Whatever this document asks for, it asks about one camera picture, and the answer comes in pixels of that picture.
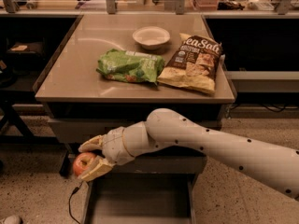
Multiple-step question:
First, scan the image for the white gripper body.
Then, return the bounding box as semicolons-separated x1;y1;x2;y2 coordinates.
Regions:
102;127;135;165

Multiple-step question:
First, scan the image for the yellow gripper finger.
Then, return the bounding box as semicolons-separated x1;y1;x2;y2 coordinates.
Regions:
78;135;103;153
78;156;114;182

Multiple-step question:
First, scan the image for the red apple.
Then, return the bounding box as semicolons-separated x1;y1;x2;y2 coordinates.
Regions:
73;152;96;176

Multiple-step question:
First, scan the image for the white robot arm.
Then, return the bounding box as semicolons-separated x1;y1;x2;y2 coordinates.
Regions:
78;108;299;201

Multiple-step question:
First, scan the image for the grey open bottom drawer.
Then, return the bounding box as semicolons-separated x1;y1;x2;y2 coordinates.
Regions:
81;174;196;224

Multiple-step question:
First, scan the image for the grey middle drawer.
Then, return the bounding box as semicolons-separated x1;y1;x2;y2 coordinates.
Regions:
112;155;206;174

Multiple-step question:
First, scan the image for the grey top drawer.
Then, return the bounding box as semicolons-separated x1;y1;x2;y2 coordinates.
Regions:
48;118;222;146

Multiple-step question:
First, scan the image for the grey drawer cabinet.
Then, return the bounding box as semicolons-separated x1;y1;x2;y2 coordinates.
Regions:
35;14;235;224

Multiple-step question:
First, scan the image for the green snack bag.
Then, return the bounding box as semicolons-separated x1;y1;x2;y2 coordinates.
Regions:
96;49;164;84

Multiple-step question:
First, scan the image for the white shoe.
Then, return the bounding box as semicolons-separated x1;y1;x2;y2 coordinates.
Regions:
0;215;21;224

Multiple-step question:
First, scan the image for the brown sea salt chip bag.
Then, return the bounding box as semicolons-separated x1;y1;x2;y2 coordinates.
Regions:
158;34;222;94

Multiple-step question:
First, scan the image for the dark box on shelf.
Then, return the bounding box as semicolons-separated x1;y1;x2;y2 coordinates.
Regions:
6;42;45;58

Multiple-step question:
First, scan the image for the white bowl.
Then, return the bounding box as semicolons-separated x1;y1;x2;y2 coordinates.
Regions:
133;26;170;50

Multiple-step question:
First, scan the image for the black floor cable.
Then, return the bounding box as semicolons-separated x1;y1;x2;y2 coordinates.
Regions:
68;182;86;224

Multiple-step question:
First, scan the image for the black table frame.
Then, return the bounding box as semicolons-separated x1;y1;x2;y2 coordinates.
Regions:
0;91;71;176

